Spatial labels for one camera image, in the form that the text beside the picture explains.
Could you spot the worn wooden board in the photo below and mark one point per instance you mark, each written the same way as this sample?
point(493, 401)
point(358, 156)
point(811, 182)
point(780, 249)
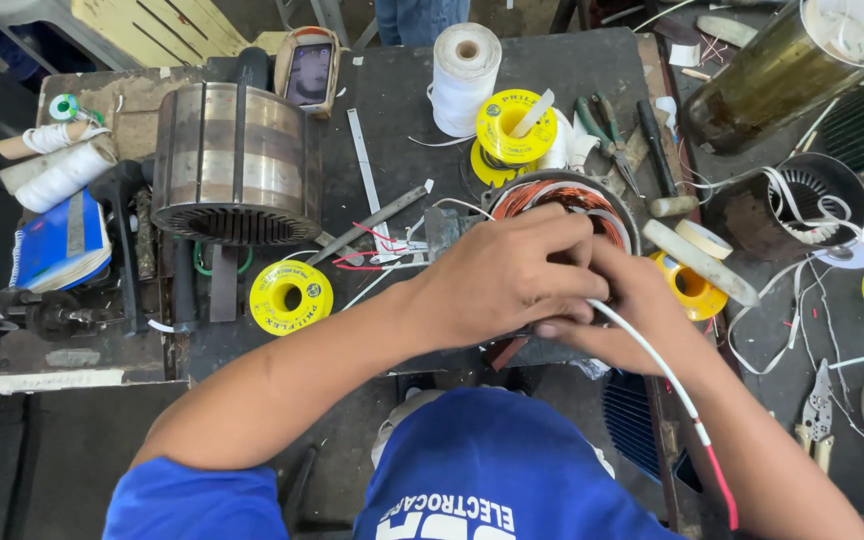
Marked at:
point(72, 360)

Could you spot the person's right hand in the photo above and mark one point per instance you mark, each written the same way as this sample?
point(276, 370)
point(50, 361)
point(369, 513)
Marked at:
point(642, 330)

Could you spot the yellow plastic chair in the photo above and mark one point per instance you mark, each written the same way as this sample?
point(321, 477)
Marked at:
point(154, 30)

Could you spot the motor stator with copper winding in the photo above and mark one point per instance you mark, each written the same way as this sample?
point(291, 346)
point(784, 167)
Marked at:
point(552, 196)

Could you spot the blue fan grille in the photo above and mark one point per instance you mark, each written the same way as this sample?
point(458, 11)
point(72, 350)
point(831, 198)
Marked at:
point(627, 427)

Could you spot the large amber cylinder housing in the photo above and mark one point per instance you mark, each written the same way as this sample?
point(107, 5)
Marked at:
point(769, 82)

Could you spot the large steel stator core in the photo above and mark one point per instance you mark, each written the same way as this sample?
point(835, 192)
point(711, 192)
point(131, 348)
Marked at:
point(237, 157)

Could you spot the smartphone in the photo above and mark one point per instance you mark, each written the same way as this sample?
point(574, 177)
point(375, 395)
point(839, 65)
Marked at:
point(310, 73)

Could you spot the cream oval wooden piece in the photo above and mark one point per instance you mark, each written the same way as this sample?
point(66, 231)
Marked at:
point(728, 30)

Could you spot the white tape strip tangle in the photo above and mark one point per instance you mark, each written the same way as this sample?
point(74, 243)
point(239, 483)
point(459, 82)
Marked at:
point(792, 315)

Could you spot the blue notebook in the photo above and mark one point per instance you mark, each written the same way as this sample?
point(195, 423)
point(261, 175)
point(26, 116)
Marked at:
point(57, 240)

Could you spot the person's left fingers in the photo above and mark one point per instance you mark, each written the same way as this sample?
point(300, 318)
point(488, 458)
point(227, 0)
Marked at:
point(563, 259)

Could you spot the masking tape roll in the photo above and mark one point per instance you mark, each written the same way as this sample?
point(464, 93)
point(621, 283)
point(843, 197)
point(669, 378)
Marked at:
point(704, 238)

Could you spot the cardboard tube with white twine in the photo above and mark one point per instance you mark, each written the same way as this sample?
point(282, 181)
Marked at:
point(49, 139)

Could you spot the person's left hand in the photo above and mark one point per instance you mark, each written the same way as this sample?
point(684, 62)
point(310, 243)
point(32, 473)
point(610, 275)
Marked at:
point(492, 285)

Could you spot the black hand winding machine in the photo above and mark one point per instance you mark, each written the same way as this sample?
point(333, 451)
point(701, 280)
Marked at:
point(121, 225)

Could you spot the black fan motor housing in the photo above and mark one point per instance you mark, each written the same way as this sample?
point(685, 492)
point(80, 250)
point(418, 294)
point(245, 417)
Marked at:
point(844, 195)

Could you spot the person's blue shirt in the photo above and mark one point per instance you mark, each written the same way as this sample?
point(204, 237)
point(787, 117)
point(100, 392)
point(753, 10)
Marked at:
point(477, 465)

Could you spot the grey plastic chair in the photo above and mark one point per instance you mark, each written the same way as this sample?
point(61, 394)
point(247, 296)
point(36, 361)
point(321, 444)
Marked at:
point(42, 22)

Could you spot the white insulation paper roll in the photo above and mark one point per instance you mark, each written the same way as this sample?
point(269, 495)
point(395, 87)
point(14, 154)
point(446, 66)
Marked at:
point(563, 146)

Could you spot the small green solder spool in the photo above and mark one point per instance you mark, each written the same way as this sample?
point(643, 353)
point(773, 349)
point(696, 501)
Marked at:
point(64, 107)

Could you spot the flat dark metal bar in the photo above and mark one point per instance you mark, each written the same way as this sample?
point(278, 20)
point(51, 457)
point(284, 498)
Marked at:
point(223, 285)

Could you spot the grey metal chisel bar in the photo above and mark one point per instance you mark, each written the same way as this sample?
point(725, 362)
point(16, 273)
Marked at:
point(372, 221)

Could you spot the cream wooden wedge stick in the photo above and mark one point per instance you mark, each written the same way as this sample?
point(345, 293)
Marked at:
point(709, 266)

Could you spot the white twine cone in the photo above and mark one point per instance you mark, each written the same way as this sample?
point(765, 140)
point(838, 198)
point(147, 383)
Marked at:
point(64, 176)

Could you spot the orange yellow empty spool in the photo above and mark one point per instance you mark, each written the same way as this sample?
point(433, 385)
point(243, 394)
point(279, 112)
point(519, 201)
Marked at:
point(694, 296)

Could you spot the cardboard phone holder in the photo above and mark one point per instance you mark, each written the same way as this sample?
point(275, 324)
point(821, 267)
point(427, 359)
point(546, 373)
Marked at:
point(280, 75)

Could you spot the thin metal strip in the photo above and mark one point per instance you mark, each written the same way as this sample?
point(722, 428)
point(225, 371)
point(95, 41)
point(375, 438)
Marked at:
point(364, 169)

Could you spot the large white twine spool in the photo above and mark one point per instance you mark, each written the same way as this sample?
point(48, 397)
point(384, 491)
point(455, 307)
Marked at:
point(463, 82)

